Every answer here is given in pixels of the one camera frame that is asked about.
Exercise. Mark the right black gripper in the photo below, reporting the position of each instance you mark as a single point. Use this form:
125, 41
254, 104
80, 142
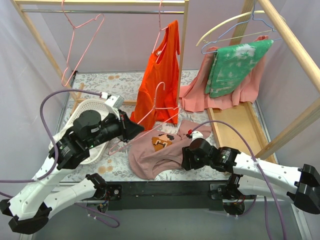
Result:
186, 160

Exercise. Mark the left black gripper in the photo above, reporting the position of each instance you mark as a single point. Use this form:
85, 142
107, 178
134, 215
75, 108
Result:
124, 125

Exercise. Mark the dusty pink graphic t-shirt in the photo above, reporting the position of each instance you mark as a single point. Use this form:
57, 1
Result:
159, 151

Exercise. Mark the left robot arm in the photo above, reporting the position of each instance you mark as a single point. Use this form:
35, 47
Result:
31, 209

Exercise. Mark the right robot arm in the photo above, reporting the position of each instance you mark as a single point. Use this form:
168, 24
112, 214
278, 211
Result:
297, 185

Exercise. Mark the orange t-shirt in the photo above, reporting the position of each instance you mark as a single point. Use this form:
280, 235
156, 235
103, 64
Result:
162, 66

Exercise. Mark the pink hanger holding orange shirt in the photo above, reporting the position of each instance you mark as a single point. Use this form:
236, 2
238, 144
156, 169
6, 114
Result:
160, 29

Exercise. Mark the white laundry basket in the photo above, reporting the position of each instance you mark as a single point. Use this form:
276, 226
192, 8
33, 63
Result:
96, 153

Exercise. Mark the right wooden clothes rack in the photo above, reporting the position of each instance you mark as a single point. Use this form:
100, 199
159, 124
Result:
285, 90

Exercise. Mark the wooden clothes rack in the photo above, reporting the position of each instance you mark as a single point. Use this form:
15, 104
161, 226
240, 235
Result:
99, 36
285, 90

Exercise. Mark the floral table cloth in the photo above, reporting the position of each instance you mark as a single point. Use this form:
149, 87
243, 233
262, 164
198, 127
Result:
239, 127

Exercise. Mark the salmon pink pleated garment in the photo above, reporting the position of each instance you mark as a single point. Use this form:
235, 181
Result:
193, 98

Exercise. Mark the green tie-dye garment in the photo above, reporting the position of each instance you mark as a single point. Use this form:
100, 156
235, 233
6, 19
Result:
232, 64

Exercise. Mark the left wooden clothes rack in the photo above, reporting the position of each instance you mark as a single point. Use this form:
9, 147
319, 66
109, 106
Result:
99, 36

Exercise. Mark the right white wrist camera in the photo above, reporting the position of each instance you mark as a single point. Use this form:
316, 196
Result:
194, 134

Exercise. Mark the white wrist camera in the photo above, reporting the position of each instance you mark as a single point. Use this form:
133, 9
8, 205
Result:
194, 134
113, 102

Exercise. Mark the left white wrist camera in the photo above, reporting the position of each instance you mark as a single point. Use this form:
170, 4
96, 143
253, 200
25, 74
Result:
113, 102

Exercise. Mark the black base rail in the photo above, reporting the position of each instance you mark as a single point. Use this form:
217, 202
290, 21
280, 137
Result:
158, 195

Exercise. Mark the blue wire hanger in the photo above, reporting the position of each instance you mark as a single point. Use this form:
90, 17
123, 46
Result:
236, 32

